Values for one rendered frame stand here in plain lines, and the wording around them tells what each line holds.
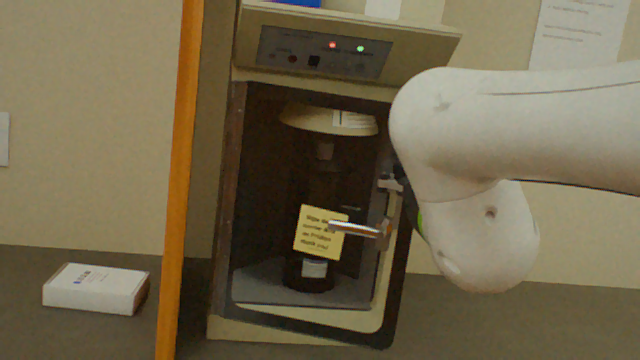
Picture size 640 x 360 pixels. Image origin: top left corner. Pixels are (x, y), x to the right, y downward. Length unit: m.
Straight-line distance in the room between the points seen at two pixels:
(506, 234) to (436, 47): 0.47
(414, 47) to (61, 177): 0.87
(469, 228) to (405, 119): 0.12
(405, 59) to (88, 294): 0.68
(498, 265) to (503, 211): 0.05
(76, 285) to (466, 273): 0.84
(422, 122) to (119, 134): 1.05
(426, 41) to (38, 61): 0.85
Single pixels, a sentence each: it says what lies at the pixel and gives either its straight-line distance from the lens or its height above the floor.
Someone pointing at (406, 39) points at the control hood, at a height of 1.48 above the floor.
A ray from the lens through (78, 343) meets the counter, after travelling 1.27.
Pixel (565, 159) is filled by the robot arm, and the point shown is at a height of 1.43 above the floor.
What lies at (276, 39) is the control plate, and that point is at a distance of 1.09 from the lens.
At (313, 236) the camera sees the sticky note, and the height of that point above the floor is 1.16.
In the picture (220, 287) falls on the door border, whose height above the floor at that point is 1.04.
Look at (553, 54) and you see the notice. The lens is 1.76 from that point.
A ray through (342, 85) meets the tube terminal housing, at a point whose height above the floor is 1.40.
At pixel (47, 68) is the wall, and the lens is 1.63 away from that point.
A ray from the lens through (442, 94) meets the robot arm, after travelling 0.66.
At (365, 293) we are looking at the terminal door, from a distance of 1.18.
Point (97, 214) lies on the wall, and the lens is 1.68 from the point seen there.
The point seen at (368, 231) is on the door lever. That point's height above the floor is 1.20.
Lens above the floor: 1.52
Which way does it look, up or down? 16 degrees down
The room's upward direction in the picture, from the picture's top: 8 degrees clockwise
